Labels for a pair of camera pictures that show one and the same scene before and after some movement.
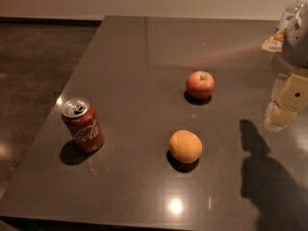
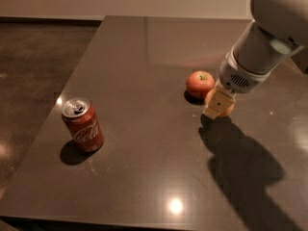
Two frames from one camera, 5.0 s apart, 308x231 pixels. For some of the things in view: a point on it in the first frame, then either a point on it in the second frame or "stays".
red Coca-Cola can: [83, 123] stays
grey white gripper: [296, 47] → [239, 76]
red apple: [200, 85] stays
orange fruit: [185, 146] → [223, 114]
